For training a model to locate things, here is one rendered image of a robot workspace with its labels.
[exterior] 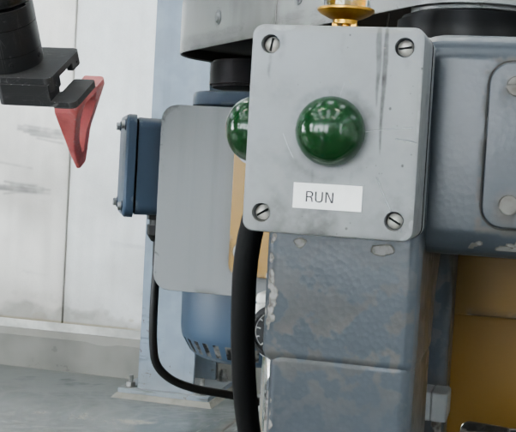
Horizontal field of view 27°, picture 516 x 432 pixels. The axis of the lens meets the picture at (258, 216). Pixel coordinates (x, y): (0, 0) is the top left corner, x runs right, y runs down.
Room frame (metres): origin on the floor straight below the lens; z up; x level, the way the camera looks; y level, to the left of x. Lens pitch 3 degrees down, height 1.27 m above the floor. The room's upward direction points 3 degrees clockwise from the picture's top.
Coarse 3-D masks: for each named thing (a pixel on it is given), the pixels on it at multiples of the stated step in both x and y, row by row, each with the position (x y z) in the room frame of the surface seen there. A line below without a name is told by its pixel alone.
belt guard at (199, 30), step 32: (192, 0) 0.97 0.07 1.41; (224, 0) 0.90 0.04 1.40; (256, 0) 0.84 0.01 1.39; (288, 0) 0.79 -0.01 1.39; (320, 0) 0.74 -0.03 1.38; (384, 0) 0.66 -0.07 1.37; (416, 0) 0.63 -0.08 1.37; (448, 0) 0.61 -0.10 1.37; (480, 0) 0.61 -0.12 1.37; (512, 0) 0.61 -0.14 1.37; (192, 32) 0.97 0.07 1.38; (224, 32) 0.90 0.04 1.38
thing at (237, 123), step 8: (240, 104) 0.48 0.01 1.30; (248, 104) 0.48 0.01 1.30; (232, 112) 0.48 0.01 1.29; (240, 112) 0.48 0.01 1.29; (248, 112) 0.48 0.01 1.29; (232, 120) 0.48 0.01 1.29; (240, 120) 0.48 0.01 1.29; (248, 120) 0.48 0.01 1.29; (232, 128) 0.48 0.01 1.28; (240, 128) 0.48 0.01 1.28; (232, 136) 0.48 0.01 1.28; (240, 136) 0.48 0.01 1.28; (232, 144) 0.48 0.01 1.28; (240, 144) 0.48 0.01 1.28; (240, 152) 0.48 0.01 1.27
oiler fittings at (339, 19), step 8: (320, 8) 0.54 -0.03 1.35; (328, 8) 0.53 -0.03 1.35; (336, 8) 0.53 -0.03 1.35; (344, 8) 0.53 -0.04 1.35; (352, 8) 0.53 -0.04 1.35; (360, 8) 0.53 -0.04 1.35; (368, 8) 0.53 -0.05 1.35; (328, 16) 0.54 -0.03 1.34; (336, 16) 0.54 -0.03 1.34; (344, 16) 0.54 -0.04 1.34; (352, 16) 0.54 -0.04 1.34; (360, 16) 0.54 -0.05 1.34; (368, 16) 0.54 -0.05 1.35; (336, 24) 0.54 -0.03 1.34; (344, 24) 0.54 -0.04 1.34; (352, 24) 0.54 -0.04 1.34
